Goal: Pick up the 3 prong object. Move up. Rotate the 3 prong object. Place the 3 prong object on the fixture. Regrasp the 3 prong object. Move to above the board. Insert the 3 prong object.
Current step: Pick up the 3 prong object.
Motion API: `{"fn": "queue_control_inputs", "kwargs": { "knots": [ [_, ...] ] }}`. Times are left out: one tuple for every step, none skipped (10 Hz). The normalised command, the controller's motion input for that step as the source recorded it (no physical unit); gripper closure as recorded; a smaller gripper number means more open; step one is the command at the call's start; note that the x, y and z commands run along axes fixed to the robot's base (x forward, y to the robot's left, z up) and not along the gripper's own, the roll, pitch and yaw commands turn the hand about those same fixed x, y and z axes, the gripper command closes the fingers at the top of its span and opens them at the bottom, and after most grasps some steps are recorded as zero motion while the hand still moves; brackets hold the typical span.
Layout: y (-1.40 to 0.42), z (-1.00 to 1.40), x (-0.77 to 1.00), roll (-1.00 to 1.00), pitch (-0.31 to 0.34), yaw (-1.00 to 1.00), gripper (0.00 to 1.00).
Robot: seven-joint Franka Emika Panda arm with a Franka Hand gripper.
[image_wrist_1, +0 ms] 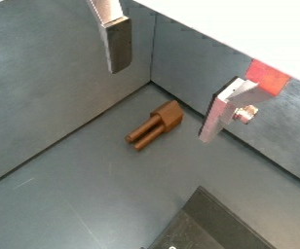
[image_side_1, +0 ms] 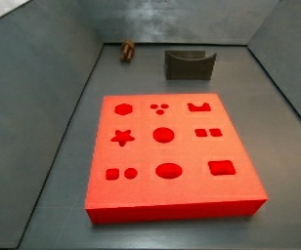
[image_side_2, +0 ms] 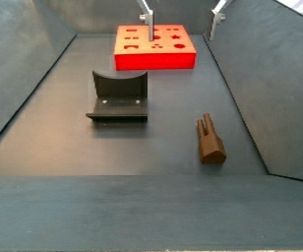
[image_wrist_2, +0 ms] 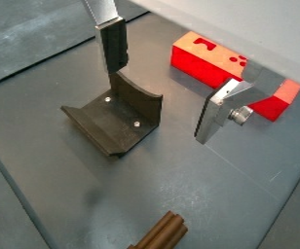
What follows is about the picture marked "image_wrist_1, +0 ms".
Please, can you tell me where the brown three prong peg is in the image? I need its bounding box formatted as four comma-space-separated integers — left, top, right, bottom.
125, 100, 184, 151

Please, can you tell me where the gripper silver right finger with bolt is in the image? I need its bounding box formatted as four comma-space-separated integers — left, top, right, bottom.
197, 58, 292, 144

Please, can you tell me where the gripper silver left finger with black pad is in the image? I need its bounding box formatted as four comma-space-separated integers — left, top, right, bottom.
86, 0, 132, 74

